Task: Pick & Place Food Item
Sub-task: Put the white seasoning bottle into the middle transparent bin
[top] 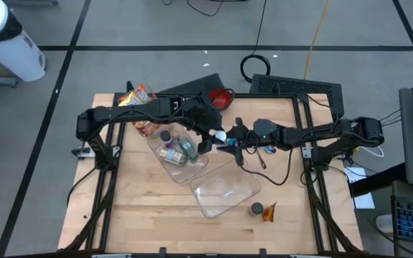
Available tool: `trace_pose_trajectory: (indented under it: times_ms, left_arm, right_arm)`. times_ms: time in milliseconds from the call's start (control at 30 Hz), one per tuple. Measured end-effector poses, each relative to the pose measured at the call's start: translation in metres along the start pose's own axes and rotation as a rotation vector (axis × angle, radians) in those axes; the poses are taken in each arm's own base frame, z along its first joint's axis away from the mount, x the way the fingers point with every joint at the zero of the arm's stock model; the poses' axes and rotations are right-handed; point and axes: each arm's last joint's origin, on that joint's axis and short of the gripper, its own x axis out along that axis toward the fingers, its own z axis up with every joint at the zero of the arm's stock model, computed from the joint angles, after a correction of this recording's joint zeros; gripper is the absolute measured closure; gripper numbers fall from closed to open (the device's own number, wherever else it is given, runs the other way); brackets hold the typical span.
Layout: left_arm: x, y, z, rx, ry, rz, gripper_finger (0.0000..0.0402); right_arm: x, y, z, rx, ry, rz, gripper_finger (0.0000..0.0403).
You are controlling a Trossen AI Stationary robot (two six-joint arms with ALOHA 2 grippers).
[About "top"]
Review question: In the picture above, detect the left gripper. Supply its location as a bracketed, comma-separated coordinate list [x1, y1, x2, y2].
[179, 95, 229, 155]

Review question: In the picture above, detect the tan lid brown jar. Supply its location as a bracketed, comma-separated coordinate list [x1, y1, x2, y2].
[158, 147, 189, 167]

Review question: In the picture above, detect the grey keyboard desk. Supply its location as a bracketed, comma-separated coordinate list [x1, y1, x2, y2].
[390, 180, 413, 258]

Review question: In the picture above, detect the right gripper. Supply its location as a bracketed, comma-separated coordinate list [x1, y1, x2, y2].
[226, 117, 283, 168]

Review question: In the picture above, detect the green lid spice jar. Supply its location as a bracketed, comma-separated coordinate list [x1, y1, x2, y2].
[179, 138, 199, 161]

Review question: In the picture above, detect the small brown sauce packet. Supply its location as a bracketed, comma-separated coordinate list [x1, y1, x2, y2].
[262, 201, 278, 223]

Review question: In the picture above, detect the black angled panel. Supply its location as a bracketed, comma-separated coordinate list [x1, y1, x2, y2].
[159, 73, 225, 95]

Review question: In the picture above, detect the yellow cable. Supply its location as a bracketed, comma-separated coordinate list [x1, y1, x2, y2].
[303, 0, 331, 80]

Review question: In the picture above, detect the yellow snack packet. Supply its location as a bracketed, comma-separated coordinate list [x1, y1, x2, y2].
[118, 92, 136, 108]

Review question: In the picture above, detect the purple label spice jar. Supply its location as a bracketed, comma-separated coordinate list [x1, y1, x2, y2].
[158, 130, 174, 148]

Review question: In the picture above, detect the green white noodle packet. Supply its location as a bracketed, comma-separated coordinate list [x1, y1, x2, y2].
[127, 93, 146, 107]

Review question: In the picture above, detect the black metal spoon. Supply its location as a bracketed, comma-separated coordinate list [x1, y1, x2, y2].
[255, 149, 267, 169]

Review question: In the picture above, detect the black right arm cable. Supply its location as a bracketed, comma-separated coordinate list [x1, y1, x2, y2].
[240, 148, 295, 187]

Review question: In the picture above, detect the black aluminium table frame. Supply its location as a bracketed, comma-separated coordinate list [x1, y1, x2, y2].
[61, 91, 364, 258]

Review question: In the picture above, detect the white paper sheet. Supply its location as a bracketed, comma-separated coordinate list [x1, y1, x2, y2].
[344, 166, 376, 211]

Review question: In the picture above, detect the red and black bowl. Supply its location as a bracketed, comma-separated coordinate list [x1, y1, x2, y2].
[209, 88, 234, 111]

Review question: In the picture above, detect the clear plastic bin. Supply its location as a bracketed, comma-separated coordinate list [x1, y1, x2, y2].
[118, 85, 174, 140]
[147, 121, 209, 184]
[190, 161, 262, 219]

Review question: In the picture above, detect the colourful snack packet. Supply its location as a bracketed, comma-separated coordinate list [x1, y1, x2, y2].
[134, 85, 154, 103]

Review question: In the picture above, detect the white trash can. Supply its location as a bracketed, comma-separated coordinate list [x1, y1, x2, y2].
[0, 0, 47, 83]

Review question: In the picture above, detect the white computer mouse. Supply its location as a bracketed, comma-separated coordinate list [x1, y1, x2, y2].
[375, 214, 394, 234]

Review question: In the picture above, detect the orange label spice jar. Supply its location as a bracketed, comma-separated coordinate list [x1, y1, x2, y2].
[248, 201, 265, 218]

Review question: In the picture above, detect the black coiled cable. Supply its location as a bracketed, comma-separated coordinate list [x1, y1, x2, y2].
[239, 0, 272, 84]

